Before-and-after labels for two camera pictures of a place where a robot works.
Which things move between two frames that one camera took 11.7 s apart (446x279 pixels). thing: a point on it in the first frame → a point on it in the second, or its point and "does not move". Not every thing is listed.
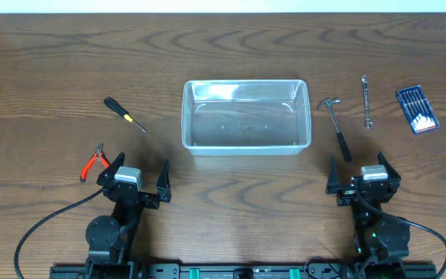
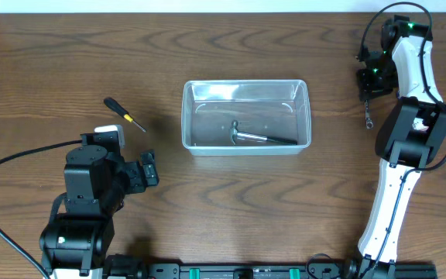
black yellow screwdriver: [121, 111] does not move
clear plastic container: [250, 117] does not move
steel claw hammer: [346, 153] → [235, 135]
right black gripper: [344, 195] → [371, 91]
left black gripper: [162, 192] → [135, 183]
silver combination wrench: [368, 122] does not move
